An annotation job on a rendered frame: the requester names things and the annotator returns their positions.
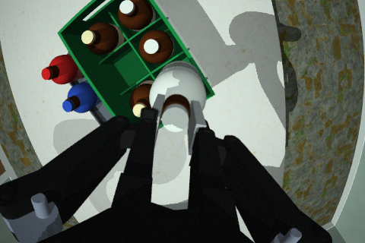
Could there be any brown bottle with white cap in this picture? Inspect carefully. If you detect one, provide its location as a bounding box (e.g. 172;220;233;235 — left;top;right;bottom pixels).
138;30;174;64
118;0;157;32

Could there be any blue bottle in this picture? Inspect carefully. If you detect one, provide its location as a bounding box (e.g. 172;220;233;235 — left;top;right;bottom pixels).
62;80;101;113

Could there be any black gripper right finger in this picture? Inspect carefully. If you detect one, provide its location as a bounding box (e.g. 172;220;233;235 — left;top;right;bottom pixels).
187;100;332;243

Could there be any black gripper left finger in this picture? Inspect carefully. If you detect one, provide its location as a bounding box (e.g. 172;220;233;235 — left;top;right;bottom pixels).
0;94;165;243

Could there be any brown bottle with cream cap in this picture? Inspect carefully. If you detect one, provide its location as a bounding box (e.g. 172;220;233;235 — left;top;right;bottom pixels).
81;22;126;55
129;79;154;117

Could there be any red bottle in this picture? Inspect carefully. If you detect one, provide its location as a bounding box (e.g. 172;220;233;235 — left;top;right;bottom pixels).
42;54;84;84

